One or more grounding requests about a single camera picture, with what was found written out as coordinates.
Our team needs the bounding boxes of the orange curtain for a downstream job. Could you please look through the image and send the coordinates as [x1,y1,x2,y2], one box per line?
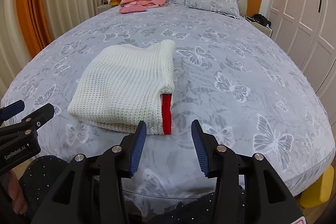
[16,0,51,57]

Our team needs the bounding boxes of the grey butterfly bed cover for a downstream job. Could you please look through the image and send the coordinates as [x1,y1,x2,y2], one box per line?
[0,4,336,214]

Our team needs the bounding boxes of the black sparkly trousers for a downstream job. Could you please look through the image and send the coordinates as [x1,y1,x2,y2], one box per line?
[18,155,247,224]

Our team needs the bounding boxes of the right white nightstand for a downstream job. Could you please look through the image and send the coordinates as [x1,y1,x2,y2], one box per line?
[245,16,273,38]

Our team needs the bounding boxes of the left white nightstand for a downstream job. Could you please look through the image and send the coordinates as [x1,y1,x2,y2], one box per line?
[97,4,120,14]

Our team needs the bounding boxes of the person left hand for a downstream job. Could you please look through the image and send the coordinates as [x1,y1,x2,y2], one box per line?
[8,170,28,214]

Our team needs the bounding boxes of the white nightstand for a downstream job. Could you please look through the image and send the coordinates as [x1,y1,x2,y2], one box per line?
[97,4,120,14]
[245,16,273,38]

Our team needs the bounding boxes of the yellow block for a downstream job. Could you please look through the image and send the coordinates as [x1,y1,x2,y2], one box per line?
[299,165,334,208]

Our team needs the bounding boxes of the black item on nightstand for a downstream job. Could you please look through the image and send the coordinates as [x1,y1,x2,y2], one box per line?
[252,14,272,28]

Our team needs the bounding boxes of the white red black knit sweater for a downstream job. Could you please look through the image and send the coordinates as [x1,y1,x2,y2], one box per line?
[68,40,175,135]

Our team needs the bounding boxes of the grey floral pillow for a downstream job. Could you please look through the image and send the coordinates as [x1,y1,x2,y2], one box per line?
[166,0,240,19]

